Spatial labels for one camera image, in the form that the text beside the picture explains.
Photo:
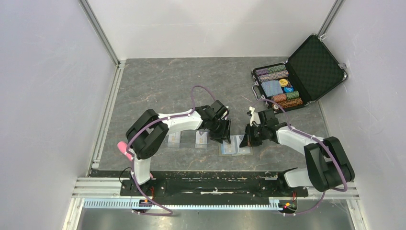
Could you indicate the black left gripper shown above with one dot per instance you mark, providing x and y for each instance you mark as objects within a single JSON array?
[{"x": 224, "y": 133}]

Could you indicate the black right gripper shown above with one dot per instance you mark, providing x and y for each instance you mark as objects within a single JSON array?
[{"x": 248, "y": 135}]

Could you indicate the clear acrylic card box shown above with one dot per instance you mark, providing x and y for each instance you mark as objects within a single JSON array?
[
  {"x": 174, "y": 140},
  {"x": 201, "y": 139}
]

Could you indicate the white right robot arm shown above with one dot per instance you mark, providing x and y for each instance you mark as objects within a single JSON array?
[{"x": 327, "y": 165}]

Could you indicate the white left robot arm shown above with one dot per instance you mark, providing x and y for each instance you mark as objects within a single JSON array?
[{"x": 149, "y": 131}]

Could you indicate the poker chips in case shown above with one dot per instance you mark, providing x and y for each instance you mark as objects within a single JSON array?
[{"x": 279, "y": 83}]

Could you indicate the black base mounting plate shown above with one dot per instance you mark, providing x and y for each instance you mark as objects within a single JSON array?
[{"x": 217, "y": 188}]

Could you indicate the black poker chip case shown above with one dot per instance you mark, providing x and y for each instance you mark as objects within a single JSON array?
[{"x": 316, "y": 68}]

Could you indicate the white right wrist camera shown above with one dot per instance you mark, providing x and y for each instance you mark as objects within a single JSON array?
[{"x": 254, "y": 117}]

